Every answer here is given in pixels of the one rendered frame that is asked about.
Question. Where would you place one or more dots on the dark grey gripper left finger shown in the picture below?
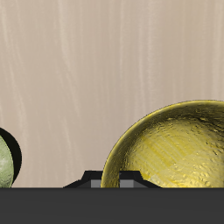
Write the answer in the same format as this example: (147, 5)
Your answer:
(89, 177)

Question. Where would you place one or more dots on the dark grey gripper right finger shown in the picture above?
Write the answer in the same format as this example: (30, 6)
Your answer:
(131, 176)

